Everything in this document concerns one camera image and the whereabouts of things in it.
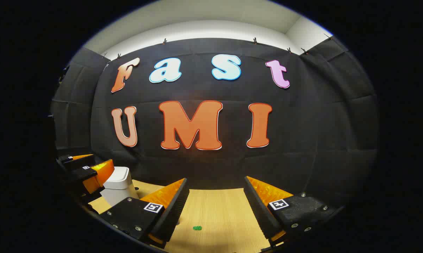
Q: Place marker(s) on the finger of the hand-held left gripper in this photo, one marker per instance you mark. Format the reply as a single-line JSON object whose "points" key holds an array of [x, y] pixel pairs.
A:
{"points": [[72, 162], [81, 174]]}

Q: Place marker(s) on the white desktop garbage bin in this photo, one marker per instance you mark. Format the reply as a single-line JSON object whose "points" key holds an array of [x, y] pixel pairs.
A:
{"points": [[118, 191]]}

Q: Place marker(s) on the wooden desktop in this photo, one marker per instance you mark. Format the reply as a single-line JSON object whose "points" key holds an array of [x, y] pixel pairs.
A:
{"points": [[218, 211]]}

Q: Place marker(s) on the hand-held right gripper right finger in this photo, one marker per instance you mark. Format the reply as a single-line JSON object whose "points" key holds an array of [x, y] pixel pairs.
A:
{"points": [[260, 211]]}

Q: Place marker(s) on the black backdrop cloth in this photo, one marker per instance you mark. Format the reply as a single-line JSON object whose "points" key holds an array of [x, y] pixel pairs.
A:
{"points": [[302, 140]]}

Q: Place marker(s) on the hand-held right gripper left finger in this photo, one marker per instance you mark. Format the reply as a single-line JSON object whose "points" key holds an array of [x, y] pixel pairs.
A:
{"points": [[169, 214]]}

